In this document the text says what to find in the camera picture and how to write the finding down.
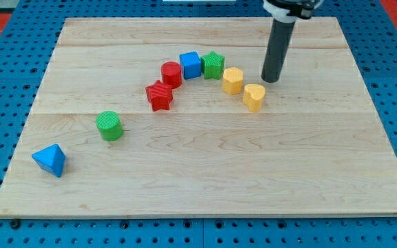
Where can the blue cube block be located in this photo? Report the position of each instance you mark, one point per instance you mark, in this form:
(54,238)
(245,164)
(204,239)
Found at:
(191,65)

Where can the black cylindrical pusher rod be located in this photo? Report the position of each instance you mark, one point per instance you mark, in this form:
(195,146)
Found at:
(276,51)

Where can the yellow hexagon block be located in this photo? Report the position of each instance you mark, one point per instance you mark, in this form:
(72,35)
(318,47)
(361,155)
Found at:
(232,80)

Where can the light wooden board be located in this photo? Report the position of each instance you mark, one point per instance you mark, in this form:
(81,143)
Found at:
(316,149)

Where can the red cylinder block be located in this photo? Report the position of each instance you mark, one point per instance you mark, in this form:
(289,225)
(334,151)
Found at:
(171,74)

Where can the white black robot arm end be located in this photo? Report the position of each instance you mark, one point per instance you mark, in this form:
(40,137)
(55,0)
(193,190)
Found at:
(288,11)

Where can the yellow heart block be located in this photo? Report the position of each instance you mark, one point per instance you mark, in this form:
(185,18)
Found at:
(253,96)

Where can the red star block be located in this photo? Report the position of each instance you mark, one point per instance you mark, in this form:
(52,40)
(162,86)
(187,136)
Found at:
(159,95)

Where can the green star block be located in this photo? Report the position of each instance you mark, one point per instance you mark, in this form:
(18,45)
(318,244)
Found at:
(212,65)

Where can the green cylinder block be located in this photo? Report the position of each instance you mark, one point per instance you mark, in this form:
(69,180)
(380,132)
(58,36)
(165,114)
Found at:
(109,126)

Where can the blue triangle block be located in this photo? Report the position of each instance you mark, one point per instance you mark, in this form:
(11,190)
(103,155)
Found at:
(51,159)

